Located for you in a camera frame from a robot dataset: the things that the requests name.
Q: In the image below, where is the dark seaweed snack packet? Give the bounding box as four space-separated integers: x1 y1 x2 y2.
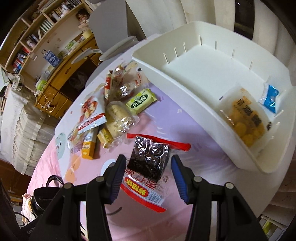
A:
121 133 191 213

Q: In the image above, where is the clear bag brown pastry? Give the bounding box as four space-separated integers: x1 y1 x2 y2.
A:
104 60 149 102

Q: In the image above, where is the orange white snack box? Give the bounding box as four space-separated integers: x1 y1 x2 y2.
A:
81 127 99 160

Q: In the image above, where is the clear bag round pastry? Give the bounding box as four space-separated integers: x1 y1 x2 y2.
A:
105 101 139 139

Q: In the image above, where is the small yellow biscuit packet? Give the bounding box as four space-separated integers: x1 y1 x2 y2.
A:
97 127 114 149

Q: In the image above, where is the pink bed blanket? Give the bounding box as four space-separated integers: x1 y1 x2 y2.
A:
27 138 61 196

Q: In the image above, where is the green snack bar packet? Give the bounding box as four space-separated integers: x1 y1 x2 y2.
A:
125 88 157 114

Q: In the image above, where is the yellow egg-roll snack bag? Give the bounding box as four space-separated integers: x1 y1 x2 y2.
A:
218 84 273 148

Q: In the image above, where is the beige covered cabinet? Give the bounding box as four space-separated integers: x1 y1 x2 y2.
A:
1 90 59 176

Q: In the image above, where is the wooden desk with drawers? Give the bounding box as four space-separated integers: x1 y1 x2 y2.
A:
35 36 101 119

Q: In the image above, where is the blue white small packet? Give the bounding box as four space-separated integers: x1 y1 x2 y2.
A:
258 83 280 114

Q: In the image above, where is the white plastic organizer bin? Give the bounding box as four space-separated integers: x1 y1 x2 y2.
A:
132 21 295 174

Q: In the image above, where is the blue gift bag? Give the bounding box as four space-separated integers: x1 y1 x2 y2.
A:
42 49 61 68

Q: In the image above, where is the wooden bookshelf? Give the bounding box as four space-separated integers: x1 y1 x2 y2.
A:
1 1 93 90

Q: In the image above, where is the grey office chair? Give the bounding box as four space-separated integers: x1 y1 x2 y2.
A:
71 0 138 64

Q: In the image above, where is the floral white curtain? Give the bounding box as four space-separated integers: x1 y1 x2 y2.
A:
126 1 295 74

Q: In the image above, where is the black camera bag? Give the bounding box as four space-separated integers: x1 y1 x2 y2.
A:
31 175 64 217

